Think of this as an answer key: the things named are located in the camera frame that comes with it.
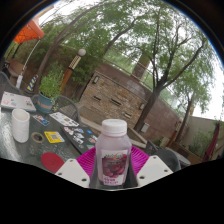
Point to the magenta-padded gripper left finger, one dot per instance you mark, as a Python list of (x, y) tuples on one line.
[(71, 171)]

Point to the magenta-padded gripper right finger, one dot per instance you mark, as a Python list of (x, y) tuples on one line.
[(153, 170)]

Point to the pink juice bottle white cap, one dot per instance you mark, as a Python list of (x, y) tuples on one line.
[(113, 150)]

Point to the flat round red coaster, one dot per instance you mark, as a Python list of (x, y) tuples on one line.
[(51, 161)]

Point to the yellow square card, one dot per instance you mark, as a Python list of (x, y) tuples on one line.
[(54, 137)]

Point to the white sticker sheet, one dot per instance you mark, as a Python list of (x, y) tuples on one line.
[(63, 119)]

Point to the blue sticker card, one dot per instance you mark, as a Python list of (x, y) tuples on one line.
[(41, 120)]

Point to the dark-trunked tree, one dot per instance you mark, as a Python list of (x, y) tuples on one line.
[(150, 106)]

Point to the closed maroon patio umbrella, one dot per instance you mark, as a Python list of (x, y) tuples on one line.
[(212, 141)]

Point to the white cup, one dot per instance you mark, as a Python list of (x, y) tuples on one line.
[(20, 126)]

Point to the potted green plant teal pot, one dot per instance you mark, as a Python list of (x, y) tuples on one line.
[(50, 86)]

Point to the silver laptop with stickers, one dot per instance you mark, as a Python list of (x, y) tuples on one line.
[(16, 101)]

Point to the blue yellow striped cone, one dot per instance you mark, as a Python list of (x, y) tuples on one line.
[(32, 83)]

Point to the leaning slender tree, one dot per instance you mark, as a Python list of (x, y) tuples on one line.
[(46, 63)]

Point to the orange canopy with white pole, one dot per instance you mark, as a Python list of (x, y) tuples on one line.
[(30, 31)]

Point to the white wall box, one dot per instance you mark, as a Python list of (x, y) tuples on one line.
[(145, 127)]

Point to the wall lantern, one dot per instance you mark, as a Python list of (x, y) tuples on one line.
[(96, 80), (142, 106)]

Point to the globe-topped lamp post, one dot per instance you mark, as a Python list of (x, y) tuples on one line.
[(71, 68)]

